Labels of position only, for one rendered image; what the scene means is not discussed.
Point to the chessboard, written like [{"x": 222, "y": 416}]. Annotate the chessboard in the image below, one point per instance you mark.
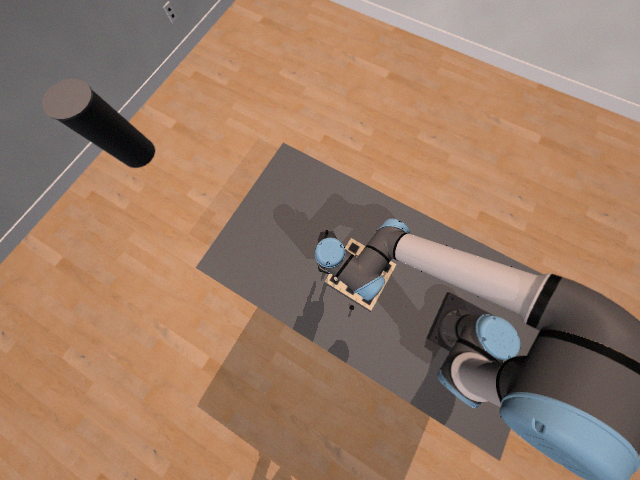
[{"x": 356, "y": 248}]

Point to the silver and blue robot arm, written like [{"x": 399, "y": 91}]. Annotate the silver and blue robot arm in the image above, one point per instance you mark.
[{"x": 573, "y": 399}]

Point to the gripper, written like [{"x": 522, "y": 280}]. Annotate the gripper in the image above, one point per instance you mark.
[{"x": 322, "y": 236}]

